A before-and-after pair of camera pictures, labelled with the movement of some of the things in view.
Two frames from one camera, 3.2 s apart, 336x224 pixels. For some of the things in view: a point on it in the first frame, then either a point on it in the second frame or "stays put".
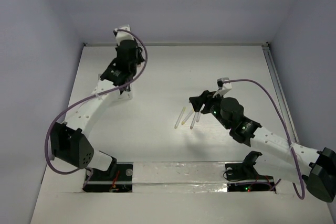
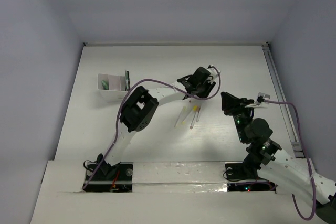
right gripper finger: x=197 y=103 → x=229 y=107
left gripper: x=128 y=66 → x=191 y=86
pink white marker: x=195 y=116 stays put
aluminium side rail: x=282 y=94 stays put
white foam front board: x=169 y=192 stays put
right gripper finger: x=198 y=101 → x=227 y=97
